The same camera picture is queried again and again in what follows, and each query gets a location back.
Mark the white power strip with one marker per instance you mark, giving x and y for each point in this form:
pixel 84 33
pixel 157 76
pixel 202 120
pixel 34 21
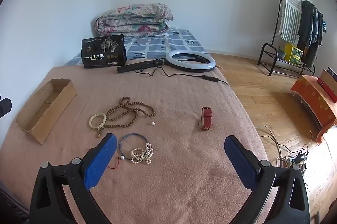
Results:
pixel 285 162

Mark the red box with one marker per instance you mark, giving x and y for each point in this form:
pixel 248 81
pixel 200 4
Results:
pixel 327 91

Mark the black metal clothes rack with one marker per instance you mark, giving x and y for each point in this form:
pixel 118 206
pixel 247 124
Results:
pixel 263 51

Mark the folded floral quilt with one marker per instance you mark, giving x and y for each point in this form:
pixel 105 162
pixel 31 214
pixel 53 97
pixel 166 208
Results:
pixel 131 21

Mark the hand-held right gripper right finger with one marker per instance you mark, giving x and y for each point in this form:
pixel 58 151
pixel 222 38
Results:
pixel 241 163

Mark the blue patterned bedsheet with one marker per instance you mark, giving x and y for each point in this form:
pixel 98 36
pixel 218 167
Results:
pixel 179 39

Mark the pink blanket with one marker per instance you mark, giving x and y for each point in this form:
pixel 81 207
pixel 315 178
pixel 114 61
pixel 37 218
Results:
pixel 179 108

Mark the thin blue bangle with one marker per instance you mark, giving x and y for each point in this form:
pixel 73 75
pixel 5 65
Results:
pixel 120 145

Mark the black hanging garment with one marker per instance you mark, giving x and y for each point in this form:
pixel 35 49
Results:
pixel 320 29

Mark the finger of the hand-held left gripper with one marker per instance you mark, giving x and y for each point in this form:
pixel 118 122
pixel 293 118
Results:
pixel 5 106

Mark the blue denim hanging garment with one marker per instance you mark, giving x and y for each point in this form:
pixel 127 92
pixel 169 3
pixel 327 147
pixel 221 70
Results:
pixel 315 26

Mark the dark green hanging garment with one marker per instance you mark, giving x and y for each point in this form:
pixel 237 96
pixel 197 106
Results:
pixel 305 23

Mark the yellow carton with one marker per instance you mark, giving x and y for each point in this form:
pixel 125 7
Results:
pixel 292 52

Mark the orange patterned cushion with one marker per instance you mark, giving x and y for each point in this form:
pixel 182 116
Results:
pixel 310 97

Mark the brown paper box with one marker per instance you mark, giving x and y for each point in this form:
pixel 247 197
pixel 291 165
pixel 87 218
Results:
pixel 330 80

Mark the black printed bag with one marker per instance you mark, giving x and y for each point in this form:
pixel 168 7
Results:
pixel 102 55

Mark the teal hanging garment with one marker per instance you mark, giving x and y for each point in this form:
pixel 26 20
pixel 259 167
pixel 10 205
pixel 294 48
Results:
pixel 325 27

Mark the black folded tripod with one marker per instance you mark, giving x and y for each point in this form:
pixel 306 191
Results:
pixel 137 66

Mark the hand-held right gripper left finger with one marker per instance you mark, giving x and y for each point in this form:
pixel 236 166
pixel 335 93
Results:
pixel 102 160

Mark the striped towel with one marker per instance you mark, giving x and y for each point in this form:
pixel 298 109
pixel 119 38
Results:
pixel 291 16

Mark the cardboard box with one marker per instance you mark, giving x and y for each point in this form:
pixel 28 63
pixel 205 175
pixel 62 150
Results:
pixel 63 97

